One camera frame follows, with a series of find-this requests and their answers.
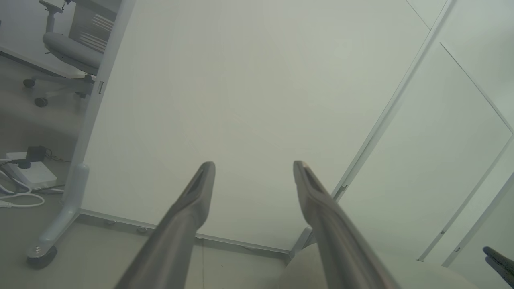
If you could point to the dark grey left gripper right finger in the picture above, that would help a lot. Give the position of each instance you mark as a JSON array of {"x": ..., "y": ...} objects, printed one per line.
[{"x": 333, "y": 233}]

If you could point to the grey office chair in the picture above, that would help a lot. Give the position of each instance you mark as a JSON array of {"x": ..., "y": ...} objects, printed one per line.
[{"x": 72, "y": 48}]

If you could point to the grey fabric sofa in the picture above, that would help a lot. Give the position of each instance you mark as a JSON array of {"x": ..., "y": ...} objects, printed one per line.
[{"x": 433, "y": 279}]

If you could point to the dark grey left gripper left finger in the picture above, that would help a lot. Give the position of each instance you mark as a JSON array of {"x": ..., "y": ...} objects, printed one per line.
[{"x": 180, "y": 224}]

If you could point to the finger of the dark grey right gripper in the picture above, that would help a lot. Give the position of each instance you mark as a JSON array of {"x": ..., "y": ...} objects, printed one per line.
[{"x": 502, "y": 261}]

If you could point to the black power adapter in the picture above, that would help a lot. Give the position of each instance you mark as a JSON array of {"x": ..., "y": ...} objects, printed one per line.
[{"x": 36, "y": 153}]

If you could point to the white partition panel grey frame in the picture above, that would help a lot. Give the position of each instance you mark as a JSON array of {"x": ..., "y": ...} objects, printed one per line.
[
  {"x": 441, "y": 140},
  {"x": 241, "y": 100}
]

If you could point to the white power strip with plugs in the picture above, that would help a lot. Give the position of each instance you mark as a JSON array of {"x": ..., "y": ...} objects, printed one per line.
[{"x": 36, "y": 174}]

